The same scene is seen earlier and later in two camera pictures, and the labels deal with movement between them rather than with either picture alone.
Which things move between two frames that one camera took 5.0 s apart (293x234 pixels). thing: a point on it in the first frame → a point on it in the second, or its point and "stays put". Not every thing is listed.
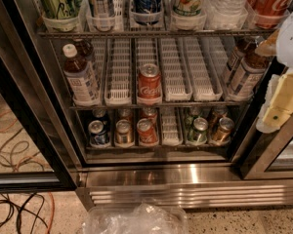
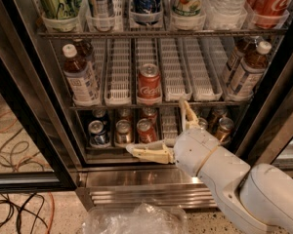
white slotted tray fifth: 204,68 stays put
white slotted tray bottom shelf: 170,132 stays put
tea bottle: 81,78 stays put
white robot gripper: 291,39 → 192,151
